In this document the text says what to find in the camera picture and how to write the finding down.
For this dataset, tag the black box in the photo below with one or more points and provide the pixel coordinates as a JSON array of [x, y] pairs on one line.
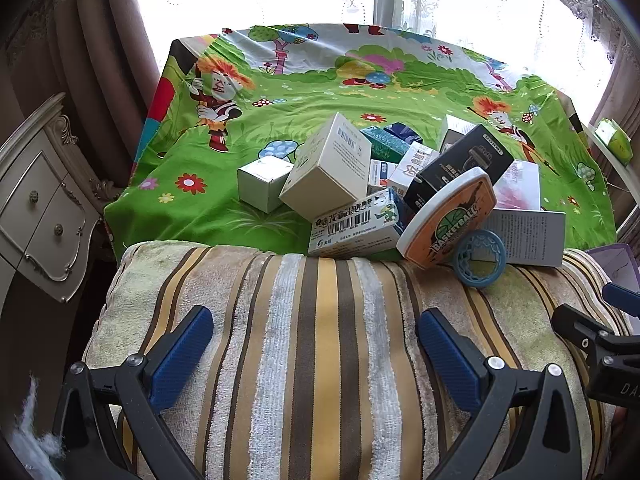
[[460, 165]]

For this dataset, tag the pink and white box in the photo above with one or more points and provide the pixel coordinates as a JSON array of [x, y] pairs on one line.
[[520, 185]]

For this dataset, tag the white curved shelf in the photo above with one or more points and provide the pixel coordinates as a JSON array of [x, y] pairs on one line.
[[617, 170]]

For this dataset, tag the white orange box red print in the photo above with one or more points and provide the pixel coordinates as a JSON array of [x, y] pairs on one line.
[[415, 160]]

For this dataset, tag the white fluffy stuffing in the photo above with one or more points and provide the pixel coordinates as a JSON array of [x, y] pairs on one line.
[[32, 440]]

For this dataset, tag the large beige box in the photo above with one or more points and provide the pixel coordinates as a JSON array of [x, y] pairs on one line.
[[325, 170]]

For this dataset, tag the white ornate dresser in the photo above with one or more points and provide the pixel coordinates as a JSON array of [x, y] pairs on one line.
[[45, 210]]

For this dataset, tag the purple cardboard box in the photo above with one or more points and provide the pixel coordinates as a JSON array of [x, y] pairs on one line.
[[612, 265]]

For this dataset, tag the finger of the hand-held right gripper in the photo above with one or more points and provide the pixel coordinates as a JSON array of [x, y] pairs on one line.
[[590, 330], [622, 300]]

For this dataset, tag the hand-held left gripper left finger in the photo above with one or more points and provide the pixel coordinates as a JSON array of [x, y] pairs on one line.
[[180, 355]]

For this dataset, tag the brown patterned curtain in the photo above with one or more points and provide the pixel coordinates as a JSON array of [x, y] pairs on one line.
[[90, 50]]

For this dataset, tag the green tissue pack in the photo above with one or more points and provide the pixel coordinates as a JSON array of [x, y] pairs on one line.
[[615, 140]]

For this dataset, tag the small white cube box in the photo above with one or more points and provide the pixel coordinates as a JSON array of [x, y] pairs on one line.
[[260, 185]]

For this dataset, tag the dark blue box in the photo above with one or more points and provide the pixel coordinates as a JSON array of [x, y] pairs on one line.
[[402, 131]]

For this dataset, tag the long white text box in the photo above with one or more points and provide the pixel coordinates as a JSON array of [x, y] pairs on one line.
[[532, 237]]

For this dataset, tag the mauve patterned curtain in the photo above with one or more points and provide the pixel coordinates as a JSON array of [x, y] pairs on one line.
[[622, 60]]

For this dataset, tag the basketball backboard toy with hoop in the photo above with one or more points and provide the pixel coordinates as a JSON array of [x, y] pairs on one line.
[[445, 225]]

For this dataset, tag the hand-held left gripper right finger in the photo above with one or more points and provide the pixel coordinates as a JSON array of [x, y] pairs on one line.
[[445, 355]]

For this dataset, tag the green cartoon printed blanket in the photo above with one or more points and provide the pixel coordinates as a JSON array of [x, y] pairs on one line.
[[310, 90]]

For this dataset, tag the striped towel cushion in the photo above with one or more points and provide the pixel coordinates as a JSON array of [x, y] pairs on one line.
[[310, 360]]

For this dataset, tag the teal box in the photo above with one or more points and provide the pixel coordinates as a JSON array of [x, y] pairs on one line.
[[385, 145]]

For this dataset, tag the white box with green cartoon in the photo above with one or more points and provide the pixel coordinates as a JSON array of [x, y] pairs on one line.
[[355, 232]]

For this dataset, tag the small white box grey print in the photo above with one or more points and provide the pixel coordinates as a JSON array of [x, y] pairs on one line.
[[455, 127]]

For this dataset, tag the white box blue orange label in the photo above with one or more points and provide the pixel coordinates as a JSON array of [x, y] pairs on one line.
[[382, 175]]

